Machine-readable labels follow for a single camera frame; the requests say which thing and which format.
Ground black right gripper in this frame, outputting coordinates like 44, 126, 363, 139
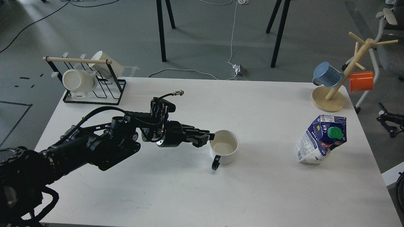
376, 102, 404, 138

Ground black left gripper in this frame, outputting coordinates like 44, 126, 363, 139
140, 96, 215, 148

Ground white cup with black handle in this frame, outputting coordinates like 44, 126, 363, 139
210, 130, 240, 171

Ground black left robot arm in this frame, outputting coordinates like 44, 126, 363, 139
0, 96, 215, 227

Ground blue white milk carton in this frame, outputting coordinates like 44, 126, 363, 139
296, 115, 347, 164

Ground orange mug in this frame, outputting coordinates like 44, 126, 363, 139
349, 71, 374, 92

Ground wooden mug tree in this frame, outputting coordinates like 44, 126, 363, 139
311, 32, 399, 113

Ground white power adapter plug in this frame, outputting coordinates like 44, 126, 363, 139
232, 64, 247, 77

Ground blue mug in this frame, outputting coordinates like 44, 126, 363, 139
312, 61, 344, 88

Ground white mug on rack rear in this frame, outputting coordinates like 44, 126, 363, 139
88, 51, 124, 81

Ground white mug on rack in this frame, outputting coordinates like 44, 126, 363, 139
88, 51, 124, 81
62, 69, 98, 99

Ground white mug on rack front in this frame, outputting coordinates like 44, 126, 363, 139
62, 69, 98, 99

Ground black table legs left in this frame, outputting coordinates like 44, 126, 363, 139
156, 0, 176, 62

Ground black table legs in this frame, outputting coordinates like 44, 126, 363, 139
156, 0, 176, 62
266, 0, 291, 68

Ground black table legs right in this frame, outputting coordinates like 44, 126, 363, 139
266, 0, 291, 68

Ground white power cable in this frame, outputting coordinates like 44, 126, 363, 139
148, 0, 250, 80

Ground black wire cup rack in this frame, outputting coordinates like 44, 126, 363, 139
42, 53, 127, 105

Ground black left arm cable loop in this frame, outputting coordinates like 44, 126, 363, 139
19, 186, 60, 226

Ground black floor cable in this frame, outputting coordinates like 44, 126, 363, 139
0, 0, 119, 53

